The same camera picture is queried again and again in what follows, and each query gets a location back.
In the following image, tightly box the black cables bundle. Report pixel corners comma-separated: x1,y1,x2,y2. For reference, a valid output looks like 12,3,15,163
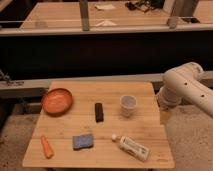
124,0,165,13

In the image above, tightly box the white folded paper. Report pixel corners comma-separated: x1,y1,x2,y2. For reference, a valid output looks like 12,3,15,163
95,20,117,27

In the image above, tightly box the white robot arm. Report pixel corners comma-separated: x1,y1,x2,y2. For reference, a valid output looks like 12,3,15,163
156,62,213,118

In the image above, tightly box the white paper sheet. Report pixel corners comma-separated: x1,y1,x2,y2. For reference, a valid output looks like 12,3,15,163
95,4,115,10

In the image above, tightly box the orange bowl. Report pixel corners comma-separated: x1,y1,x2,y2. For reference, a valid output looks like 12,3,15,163
41,88,73,116

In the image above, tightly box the grey metal post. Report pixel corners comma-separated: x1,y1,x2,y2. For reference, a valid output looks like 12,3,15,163
167,0,199,29
79,0,90,31

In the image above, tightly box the black rectangular block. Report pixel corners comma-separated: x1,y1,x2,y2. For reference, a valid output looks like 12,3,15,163
95,103,104,122

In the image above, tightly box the grey metal post right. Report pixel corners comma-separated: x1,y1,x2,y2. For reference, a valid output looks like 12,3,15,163
167,0,199,29

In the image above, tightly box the white ceramic cup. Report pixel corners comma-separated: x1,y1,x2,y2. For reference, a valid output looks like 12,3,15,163
120,95,137,117

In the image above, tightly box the metal clamp bracket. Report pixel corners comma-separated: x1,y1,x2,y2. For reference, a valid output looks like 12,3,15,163
0,69,24,86

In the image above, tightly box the orange carrot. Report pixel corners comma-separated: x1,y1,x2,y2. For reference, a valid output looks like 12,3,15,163
40,135,54,159

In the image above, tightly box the blue sponge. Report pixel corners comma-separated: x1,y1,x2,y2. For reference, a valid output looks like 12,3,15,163
72,134,93,150

